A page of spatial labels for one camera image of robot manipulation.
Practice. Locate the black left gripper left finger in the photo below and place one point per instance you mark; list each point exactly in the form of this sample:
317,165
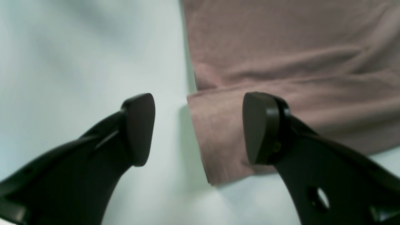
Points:
73,183

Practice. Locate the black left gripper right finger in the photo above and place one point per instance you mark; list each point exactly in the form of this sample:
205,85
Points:
330,184

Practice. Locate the dusty pink T-shirt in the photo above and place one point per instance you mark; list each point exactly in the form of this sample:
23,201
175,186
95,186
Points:
335,62

